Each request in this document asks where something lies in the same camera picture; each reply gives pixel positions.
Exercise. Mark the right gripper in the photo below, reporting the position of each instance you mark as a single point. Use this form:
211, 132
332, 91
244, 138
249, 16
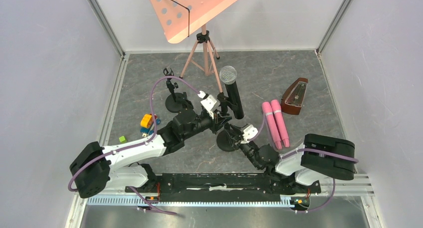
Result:
235, 138

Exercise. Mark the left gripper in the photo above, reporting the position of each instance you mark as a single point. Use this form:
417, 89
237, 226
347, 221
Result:
218, 120

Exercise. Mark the black microphone stand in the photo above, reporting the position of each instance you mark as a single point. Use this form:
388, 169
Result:
175, 101
185, 102
225, 139

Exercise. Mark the pink microphone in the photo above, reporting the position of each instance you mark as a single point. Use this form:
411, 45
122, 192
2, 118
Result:
269, 110
277, 112

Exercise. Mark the black microphone silver grille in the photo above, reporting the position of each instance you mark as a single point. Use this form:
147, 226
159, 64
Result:
228, 75

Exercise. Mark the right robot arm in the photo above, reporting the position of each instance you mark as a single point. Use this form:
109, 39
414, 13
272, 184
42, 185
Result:
318, 157

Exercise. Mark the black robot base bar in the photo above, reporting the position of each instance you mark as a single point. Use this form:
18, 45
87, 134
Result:
224, 187

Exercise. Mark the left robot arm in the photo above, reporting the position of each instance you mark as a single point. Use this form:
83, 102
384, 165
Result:
97, 168

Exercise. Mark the pink music stand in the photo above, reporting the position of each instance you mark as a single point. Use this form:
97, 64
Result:
182, 18

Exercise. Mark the brown metronome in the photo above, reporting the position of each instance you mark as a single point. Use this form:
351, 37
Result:
293, 97

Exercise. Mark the colourful toy block stack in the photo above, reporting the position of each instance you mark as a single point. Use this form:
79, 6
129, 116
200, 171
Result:
147, 125

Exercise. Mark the small green cube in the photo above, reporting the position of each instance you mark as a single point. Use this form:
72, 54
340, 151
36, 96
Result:
122, 139

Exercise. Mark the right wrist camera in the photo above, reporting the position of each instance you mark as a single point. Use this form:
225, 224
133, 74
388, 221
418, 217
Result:
248, 132

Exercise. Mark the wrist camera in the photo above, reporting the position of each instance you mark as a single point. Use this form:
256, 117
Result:
248, 132
209, 102

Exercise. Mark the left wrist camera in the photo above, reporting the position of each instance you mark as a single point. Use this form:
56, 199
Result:
209, 102

